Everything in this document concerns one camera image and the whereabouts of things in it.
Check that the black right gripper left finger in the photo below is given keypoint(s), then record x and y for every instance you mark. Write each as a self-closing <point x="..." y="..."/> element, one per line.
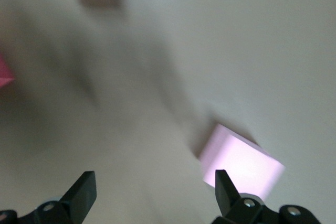
<point x="78" y="200"/>

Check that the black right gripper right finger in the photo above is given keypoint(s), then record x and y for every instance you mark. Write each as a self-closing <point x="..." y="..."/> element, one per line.
<point x="231" y="205"/>

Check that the red foam cube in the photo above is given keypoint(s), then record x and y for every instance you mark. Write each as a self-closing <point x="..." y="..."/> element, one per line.
<point x="4" y="73"/>

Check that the pink foam cube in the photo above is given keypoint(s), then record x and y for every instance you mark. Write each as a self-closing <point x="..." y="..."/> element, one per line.
<point x="244" y="155"/>

